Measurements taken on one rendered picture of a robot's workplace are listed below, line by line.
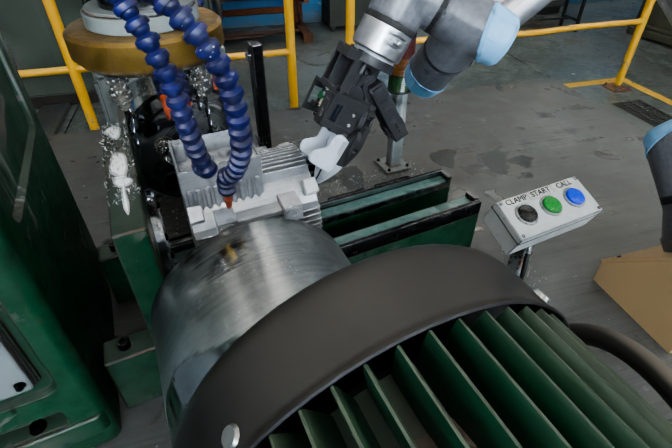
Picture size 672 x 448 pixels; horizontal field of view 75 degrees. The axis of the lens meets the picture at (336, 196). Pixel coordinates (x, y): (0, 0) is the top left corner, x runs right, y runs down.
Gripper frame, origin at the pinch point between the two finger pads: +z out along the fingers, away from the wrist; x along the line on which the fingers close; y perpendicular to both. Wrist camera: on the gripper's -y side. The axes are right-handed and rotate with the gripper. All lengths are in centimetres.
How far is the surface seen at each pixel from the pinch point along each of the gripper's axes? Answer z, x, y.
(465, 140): -8, -38, -72
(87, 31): -8.1, -4.3, 35.6
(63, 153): 49, -84, 28
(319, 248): -0.2, 20.9, 11.4
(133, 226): 8.9, 8.0, 27.1
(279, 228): 0.2, 17.5, 15.0
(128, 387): 38.2, 7.7, 19.7
